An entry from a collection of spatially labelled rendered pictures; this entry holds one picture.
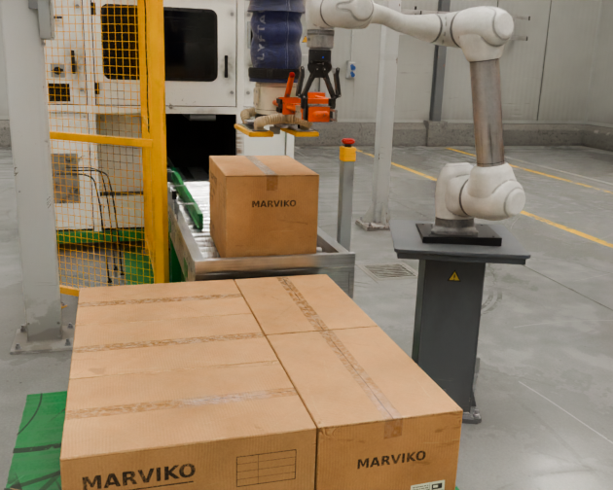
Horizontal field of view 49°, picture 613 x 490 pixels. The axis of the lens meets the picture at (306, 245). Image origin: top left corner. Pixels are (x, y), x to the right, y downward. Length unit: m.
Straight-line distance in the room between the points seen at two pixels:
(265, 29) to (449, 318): 1.36
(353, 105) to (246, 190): 9.47
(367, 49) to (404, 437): 10.78
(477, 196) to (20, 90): 2.08
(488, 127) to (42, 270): 2.20
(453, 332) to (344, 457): 1.15
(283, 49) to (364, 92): 9.52
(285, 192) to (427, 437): 1.38
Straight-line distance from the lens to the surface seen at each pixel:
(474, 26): 2.49
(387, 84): 5.95
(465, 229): 2.72
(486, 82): 2.52
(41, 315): 3.63
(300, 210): 2.91
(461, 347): 2.84
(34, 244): 3.52
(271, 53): 2.80
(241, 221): 2.87
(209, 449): 1.69
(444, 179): 2.71
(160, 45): 3.45
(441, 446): 1.89
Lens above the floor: 1.41
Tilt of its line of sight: 15 degrees down
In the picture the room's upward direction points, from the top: 2 degrees clockwise
